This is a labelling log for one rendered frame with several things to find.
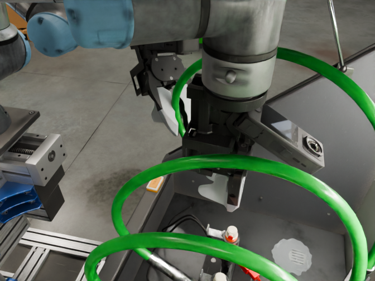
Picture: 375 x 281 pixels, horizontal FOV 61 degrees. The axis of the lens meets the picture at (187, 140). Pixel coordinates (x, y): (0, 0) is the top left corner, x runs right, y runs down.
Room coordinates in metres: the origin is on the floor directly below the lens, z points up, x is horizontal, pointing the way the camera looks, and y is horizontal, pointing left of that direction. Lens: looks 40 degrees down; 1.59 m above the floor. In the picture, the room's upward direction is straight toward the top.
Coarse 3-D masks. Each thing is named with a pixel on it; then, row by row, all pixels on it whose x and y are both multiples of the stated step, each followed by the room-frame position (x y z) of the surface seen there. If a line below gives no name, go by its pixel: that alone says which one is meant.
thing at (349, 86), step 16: (192, 64) 0.45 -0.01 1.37; (304, 64) 0.34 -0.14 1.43; (320, 64) 0.33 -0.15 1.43; (336, 80) 0.31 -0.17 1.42; (352, 80) 0.31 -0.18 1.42; (176, 96) 0.47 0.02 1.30; (352, 96) 0.30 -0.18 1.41; (368, 96) 0.30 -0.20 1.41; (176, 112) 0.48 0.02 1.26; (368, 112) 0.29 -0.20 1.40; (368, 256) 0.24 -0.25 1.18; (368, 272) 0.23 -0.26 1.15
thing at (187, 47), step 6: (162, 42) 0.52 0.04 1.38; (168, 42) 0.50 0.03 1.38; (174, 42) 0.49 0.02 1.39; (180, 42) 0.48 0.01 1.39; (186, 42) 0.49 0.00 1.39; (192, 42) 0.49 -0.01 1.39; (198, 42) 0.50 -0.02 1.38; (150, 48) 0.55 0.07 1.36; (156, 48) 0.53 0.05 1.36; (162, 48) 0.51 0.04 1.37; (168, 48) 0.50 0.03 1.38; (174, 48) 0.49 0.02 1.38; (180, 48) 0.48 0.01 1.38; (186, 48) 0.48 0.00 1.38; (192, 48) 0.49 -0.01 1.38; (198, 48) 0.50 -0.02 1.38; (180, 54) 0.49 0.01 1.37; (186, 54) 0.49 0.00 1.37
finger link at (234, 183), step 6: (234, 174) 0.26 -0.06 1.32; (240, 174) 0.26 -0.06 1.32; (228, 180) 0.27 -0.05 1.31; (234, 180) 0.26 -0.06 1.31; (240, 180) 0.26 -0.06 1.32; (228, 186) 0.26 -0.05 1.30; (234, 186) 0.26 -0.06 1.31; (240, 186) 0.26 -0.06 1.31; (228, 192) 0.26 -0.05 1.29; (234, 192) 0.26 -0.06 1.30; (228, 198) 0.27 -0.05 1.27; (234, 198) 0.26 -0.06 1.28; (234, 204) 0.27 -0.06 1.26
